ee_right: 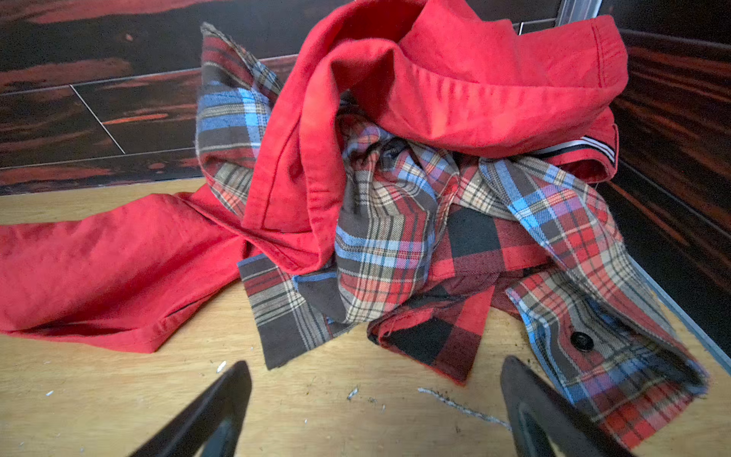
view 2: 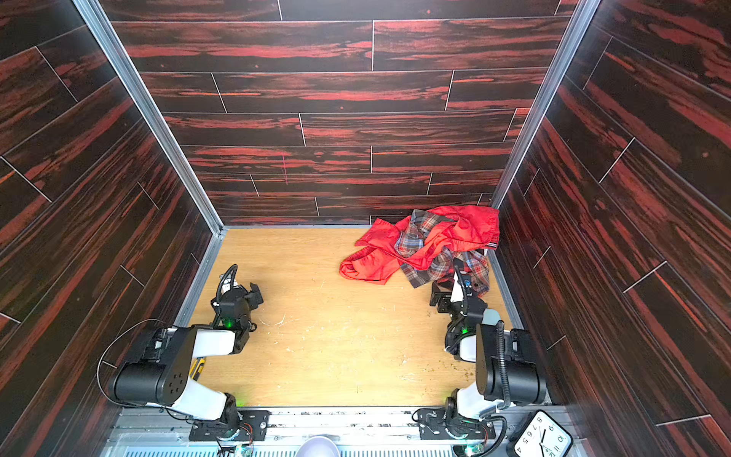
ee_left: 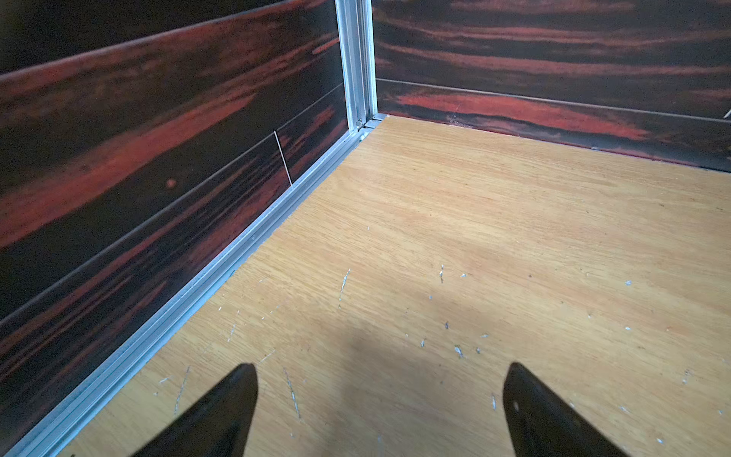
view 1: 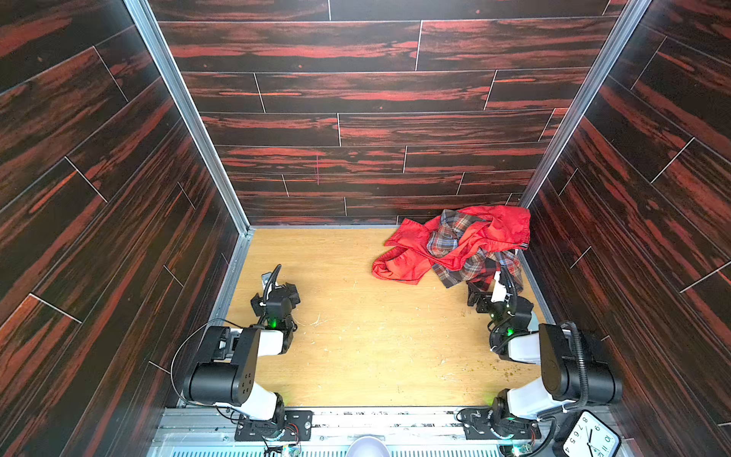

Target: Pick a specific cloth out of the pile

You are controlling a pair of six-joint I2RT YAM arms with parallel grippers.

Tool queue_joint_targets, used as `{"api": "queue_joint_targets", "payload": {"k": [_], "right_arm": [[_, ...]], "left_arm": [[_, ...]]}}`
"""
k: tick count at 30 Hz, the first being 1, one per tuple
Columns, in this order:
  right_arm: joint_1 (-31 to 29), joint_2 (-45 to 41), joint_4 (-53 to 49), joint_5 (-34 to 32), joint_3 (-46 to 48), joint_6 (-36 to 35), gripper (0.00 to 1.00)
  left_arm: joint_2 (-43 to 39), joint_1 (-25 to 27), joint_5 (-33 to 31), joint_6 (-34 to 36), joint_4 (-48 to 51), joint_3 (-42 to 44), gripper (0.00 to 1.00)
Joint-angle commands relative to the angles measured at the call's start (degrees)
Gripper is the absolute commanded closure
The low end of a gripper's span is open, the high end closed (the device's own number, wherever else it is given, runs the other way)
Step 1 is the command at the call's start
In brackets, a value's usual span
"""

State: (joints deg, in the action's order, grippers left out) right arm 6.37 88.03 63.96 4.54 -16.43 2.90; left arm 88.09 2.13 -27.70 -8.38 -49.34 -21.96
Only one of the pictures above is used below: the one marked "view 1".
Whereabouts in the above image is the red jacket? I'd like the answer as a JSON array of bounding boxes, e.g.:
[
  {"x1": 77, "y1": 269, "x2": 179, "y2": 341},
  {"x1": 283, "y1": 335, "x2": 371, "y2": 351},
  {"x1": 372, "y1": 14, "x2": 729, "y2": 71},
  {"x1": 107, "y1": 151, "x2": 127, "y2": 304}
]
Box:
[{"x1": 372, "y1": 206, "x2": 530, "y2": 285}]

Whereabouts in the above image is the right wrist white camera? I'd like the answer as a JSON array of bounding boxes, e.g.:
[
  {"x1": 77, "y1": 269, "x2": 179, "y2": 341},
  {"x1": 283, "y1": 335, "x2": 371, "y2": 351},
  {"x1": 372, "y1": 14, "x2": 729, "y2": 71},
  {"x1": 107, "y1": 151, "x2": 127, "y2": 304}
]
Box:
[{"x1": 490, "y1": 277, "x2": 508, "y2": 303}]

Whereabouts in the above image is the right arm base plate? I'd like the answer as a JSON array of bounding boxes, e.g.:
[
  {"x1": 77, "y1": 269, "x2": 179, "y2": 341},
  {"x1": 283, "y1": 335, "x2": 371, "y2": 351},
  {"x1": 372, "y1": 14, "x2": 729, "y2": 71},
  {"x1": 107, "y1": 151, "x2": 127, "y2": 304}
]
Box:
[{"x1": 454, "y1": 407, "x2": 542, "y2": 441}]

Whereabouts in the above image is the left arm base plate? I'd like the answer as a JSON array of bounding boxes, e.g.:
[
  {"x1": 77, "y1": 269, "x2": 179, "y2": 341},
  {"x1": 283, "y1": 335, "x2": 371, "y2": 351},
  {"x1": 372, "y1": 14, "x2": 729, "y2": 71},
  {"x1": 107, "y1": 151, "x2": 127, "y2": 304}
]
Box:
[{"x1": 234, "y1": 409, "x2": 314, "y2": 443}]

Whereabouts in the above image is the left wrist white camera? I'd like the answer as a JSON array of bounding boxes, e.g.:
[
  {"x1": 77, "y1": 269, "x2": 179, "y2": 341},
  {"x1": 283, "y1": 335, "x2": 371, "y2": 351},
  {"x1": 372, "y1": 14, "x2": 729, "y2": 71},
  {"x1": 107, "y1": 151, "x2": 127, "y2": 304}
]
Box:
[{"x1": 261, "y1": 270, "x2": 279, "y2": 294}]

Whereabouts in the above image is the white round dome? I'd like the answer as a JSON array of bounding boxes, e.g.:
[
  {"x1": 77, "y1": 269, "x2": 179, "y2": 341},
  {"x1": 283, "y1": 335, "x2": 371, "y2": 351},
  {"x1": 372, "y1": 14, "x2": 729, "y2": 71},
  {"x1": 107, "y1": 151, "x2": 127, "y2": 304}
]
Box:
[{"x1": 346, "y1": 436, "x2": 390, "y2": 457}]

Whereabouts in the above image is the grey red plaid shirt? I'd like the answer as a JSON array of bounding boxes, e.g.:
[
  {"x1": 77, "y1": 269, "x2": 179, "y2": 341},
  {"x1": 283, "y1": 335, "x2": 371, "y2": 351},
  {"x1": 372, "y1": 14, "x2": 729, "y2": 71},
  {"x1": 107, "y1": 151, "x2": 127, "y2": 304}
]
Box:
[{"x1": 428, "y1": 209, "x2": 524, "y2": 292}]

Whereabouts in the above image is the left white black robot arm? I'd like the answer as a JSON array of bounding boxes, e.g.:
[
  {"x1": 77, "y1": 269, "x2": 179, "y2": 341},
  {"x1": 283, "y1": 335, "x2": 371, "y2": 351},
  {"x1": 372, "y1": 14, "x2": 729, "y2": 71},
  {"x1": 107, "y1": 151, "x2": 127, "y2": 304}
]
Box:
[{"x1": 171, "y1": 283, "x2": 301, "y2": 431}]

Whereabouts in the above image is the black analog clock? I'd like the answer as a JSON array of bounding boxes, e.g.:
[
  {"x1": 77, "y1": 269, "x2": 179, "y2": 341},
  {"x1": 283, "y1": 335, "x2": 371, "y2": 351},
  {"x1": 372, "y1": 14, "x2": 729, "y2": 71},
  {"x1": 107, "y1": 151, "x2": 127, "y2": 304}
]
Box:
[{"x1": 553, "y1": 409, "x2": 621, "y2": 457}]

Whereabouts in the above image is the wrist white camera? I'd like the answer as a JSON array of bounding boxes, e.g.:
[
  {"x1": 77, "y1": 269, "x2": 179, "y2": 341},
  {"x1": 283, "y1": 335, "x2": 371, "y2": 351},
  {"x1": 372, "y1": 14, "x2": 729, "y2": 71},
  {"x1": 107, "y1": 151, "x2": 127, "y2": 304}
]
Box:
[
  {"x1": 490, "y1": 277, "x2": 508, "y2": 303},
  {"x1": 261, "y1": 270, "x2": 279, "y2": 294}
]

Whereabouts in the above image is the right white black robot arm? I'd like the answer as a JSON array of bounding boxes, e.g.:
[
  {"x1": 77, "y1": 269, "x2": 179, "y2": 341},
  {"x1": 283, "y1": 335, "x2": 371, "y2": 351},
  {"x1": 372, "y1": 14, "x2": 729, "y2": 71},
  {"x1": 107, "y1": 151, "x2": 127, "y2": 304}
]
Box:
[{"x1": 455, "y1": 283, "x2": 622, "y2": 441}]

